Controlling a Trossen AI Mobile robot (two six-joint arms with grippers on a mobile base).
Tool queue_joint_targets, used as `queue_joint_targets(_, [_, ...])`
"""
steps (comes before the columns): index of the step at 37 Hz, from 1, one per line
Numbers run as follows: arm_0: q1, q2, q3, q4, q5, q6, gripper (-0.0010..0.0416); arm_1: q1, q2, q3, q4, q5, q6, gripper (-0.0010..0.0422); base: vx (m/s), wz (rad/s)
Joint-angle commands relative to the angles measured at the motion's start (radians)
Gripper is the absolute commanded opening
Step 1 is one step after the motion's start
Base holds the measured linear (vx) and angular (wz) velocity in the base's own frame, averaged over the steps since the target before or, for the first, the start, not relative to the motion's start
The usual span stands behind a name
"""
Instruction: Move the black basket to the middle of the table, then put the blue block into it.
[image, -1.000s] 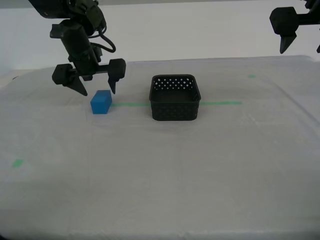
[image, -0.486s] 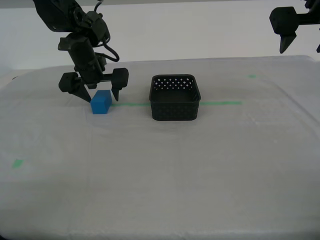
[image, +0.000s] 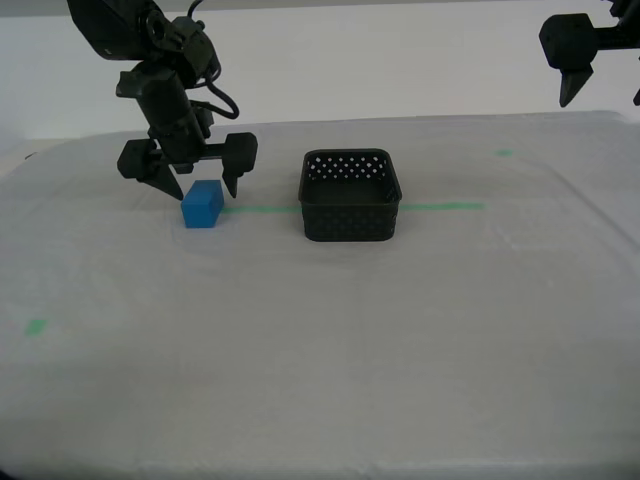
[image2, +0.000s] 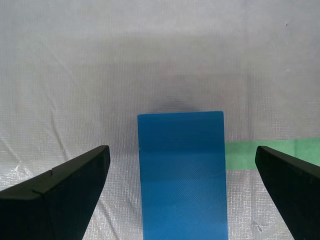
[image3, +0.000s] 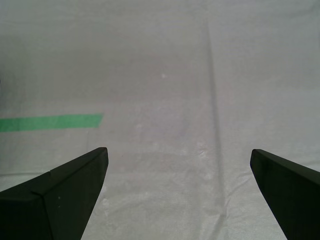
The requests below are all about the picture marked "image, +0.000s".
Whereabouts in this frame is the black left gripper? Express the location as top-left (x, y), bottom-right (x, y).
top-left (115, 62), bottom-right (260, 202)

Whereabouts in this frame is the white table cover sheet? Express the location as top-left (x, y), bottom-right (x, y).
top-left (0, 109), bottom-right (640, 480)

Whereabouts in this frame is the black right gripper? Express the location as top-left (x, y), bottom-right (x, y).
top-left (538, 0), bottom-right (640, 109)

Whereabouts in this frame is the blue rectangular block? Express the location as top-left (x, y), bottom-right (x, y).
top-left (180, 179), bottom-right (224, 230)

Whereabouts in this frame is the long green tape strip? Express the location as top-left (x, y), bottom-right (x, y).
top-left (219, 201), bottom-right (485, 215)

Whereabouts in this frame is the black perforated plastic basket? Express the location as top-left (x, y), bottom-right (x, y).
top-left (298, 147), bottom-right (404, 243)

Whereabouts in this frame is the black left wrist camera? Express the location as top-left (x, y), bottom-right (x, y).
top-left (188, 99), bottom-right (217, 144)

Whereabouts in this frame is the black looped camera cable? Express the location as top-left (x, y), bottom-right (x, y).
top-left (199, 74), bottom-right (240, 121)

